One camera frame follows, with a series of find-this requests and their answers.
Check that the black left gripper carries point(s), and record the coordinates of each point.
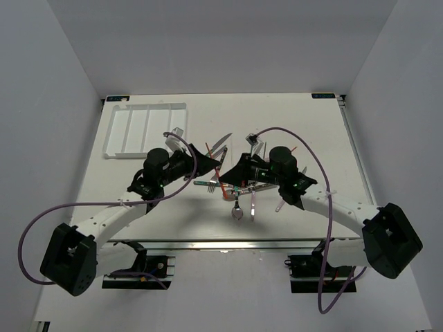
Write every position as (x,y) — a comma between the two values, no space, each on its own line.
(205,164)

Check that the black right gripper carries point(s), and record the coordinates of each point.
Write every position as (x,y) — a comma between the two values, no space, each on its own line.
(240,173)

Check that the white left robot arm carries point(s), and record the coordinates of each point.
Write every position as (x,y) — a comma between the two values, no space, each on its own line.
(77,254)

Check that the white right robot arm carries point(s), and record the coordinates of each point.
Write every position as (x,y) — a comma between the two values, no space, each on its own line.
(386,240)

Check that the white divided utensil tray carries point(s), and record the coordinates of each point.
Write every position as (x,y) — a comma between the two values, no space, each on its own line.
(134,129)

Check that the green handled table knife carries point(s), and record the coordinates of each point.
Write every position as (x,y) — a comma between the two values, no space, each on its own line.
(218,144)

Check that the green handled fork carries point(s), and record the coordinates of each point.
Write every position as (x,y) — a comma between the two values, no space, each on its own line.
(207,183)

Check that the dark handled spoon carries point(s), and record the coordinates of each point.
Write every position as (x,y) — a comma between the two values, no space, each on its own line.
(232,192)

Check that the pink handled spoon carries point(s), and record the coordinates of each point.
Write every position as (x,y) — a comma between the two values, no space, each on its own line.
(253,204)

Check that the green handled spoon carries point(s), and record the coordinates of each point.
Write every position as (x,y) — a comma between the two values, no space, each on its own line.
(236,212)

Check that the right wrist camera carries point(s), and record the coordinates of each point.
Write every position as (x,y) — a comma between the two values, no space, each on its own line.
(255,143)

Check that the pink handled knife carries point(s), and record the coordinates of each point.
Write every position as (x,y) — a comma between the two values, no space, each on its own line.
(282,202)

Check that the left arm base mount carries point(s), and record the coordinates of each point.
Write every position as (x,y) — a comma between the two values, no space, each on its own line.
(148,271)

